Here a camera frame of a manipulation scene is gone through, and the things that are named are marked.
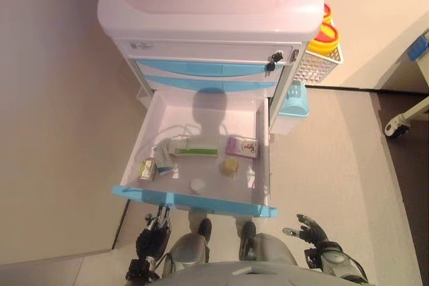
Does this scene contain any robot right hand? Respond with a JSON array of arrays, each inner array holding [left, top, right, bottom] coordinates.
[[282, 214, 328, 244]]

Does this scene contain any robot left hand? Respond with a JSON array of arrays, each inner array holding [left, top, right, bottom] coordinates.
[[135, 204, 174, 260]]

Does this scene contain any blue front cart drawer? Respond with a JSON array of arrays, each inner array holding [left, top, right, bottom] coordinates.
[[130, 58, 284, 78], [139, 74, 279, 93], [111, 90, 279, 218]]

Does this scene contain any clear bottle of yellow capsules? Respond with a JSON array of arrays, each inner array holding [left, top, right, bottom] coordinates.
[[219, 157, 241, 176]]

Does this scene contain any small green yellow medicine box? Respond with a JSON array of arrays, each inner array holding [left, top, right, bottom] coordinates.
[[139, 159, 157, 180]]

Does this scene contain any white blue medicine box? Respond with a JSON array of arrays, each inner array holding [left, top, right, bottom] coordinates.
[[151, 143, 175, 177]]

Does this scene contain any long green white medicine box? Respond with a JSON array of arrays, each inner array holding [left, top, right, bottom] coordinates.
[[169, 137, 219, 159]]

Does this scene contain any purple pink medicine box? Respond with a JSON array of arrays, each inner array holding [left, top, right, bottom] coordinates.
[[225, 135, 259, 159]]

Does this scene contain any robot left leg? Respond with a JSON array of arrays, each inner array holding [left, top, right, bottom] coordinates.
[[164, 217, 212, 273]]

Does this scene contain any small white round cap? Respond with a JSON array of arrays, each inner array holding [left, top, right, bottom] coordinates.
[[190, 178, 206, 195]]

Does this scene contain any grey robot torso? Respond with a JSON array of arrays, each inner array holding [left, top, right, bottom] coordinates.
[[157, 261, 356, 286]]

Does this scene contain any white bin with blue lid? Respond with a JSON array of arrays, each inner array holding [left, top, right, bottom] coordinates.
[[273, 81, 311, 135]]

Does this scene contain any bed caster wheel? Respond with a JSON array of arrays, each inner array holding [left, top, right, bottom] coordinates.
[[384, 121, 412, 138]]

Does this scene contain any white lattice basket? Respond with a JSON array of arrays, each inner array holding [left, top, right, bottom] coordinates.
[[294, 44, 345, 83]]

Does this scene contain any bunch of black keys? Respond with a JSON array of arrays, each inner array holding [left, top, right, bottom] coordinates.
[[263, 50, 284, 78]]

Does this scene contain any yellow sharps container red lid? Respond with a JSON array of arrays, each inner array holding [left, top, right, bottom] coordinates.
[[322, 3, 336, 25], [307, 23, 340, 54]]

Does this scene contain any white medical cart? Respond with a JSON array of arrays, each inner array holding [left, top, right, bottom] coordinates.
[[97, 0, 324, 139]]

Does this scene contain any white cable in drawer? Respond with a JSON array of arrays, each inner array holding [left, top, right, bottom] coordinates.
[[147, 124, 202, 153]]

